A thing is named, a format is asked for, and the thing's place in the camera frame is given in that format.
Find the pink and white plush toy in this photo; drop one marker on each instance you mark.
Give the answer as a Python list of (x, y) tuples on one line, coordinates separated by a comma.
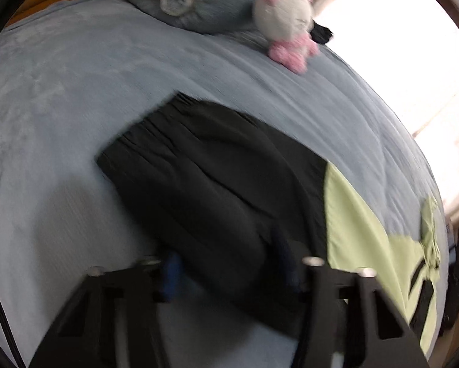
[(283, 11)]

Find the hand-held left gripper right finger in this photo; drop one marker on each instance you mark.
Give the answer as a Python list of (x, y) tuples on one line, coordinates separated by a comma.
[(287, 264)]

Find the blue-grey bed blanket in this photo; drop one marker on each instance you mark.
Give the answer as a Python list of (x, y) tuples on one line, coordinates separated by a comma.
[(80, 84)]

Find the orange headboard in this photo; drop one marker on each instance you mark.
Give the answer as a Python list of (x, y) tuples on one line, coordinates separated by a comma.
[(61, 0)]

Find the black and green garment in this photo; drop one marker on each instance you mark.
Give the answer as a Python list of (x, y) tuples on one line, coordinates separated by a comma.
[(214, 184)]

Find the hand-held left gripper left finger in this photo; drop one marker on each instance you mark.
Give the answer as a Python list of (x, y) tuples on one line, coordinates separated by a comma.
[(171, 276)]

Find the blue-grey pillow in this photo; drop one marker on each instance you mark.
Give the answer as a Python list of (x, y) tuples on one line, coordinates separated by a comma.
[(218, 5)]

